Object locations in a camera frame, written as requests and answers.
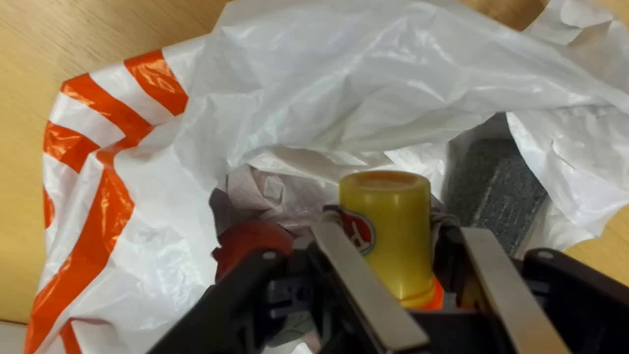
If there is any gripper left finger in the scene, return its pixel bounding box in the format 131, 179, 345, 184
312, 220, 430, 354

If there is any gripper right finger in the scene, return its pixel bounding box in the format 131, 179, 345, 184
461, 228, 569, 354

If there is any yellow container orange cap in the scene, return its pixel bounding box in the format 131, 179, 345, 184
337, 171, 443, 310

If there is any dark grey duster block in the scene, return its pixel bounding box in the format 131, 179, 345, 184
441, 114, 546, 255

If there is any white orange plastic bag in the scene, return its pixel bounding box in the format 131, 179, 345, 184
25, 0, 629, 354

